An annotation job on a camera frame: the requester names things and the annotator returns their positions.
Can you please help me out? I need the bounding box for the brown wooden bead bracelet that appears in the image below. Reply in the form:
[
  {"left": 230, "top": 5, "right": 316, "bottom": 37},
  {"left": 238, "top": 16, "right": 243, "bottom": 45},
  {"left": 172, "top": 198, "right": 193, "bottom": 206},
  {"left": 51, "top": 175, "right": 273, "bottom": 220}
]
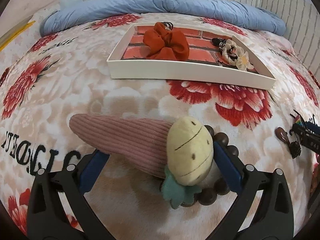
[{"left": 179, "top": 125, "right": 240, "bottom": 208}]

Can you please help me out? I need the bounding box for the orange fabric scrunchie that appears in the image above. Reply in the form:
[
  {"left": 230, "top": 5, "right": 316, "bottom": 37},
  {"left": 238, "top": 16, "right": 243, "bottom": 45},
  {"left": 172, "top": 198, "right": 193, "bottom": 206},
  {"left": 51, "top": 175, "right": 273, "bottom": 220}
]
[{"left": 143, "top": 22, "right": 190, "bottom": 61}]

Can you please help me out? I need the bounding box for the blue rolled quilt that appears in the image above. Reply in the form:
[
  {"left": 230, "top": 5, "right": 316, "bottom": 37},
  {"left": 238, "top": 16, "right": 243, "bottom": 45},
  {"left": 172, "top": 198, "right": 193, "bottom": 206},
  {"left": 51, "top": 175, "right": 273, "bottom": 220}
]
[{"left": 40, "top": 0, "right": 286, "bottom": 36}]

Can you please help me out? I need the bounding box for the rainbow black claw hair clip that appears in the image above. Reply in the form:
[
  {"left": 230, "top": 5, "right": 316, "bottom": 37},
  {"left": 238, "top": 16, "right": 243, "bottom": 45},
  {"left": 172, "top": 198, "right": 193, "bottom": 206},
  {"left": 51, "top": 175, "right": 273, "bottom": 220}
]
[{"left": 290, "top": 109, "right": 310, "bottom": 129}]

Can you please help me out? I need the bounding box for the cream fabric flower hair clip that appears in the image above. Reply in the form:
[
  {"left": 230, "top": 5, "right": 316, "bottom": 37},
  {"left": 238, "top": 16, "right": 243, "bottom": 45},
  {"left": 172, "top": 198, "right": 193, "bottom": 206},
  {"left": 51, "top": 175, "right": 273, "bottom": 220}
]
[{"left": 220, "top": 39, "right": 254, "bottom": 71}]

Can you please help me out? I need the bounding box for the white strap wristwatch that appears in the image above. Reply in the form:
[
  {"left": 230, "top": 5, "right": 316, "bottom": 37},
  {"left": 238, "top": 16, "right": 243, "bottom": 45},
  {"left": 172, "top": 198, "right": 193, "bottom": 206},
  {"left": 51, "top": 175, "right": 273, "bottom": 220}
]
[{"left": 162, "top": 22, "right": 174, "bottom": 30}]

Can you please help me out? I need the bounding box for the white tray brick-pattern base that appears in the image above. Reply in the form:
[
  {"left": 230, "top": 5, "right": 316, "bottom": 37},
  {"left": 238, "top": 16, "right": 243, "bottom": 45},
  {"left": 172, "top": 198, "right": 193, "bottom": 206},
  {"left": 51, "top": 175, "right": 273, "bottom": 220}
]
[{"left": 106, "top": 23, "right": 276, "bottom": 90}]

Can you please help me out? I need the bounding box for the plush pineapple pink hair clip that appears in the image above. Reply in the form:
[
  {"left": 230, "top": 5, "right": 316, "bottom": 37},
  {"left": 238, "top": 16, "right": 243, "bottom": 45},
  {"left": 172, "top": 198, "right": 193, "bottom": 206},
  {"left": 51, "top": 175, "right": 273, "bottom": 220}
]
[{"left": 69, "top": 114, "right": 214, "bottom": 209}]

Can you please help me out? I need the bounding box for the floral plush blanket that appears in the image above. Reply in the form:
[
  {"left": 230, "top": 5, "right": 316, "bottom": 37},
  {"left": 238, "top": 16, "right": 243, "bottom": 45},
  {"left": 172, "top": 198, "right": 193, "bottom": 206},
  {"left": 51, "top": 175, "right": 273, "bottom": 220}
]
[{"left": 1, "top": 14, "right": 319, "bottom": 234}]

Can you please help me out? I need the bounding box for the yellow strip at bedside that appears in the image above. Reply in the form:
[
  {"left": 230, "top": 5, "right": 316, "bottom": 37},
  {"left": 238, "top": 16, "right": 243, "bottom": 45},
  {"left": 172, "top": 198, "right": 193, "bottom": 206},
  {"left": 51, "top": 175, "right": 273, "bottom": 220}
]
[{"left": 1, "top": 21, "right": 35, "bottom": 50}]

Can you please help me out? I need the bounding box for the black leather cord bracelet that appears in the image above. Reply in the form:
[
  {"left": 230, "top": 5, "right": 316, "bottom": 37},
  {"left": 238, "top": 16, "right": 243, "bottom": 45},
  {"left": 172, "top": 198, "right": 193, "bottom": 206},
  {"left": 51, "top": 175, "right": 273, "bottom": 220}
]
[{"left": 211, "top": 37, "right": 230, "bottom": 53}]

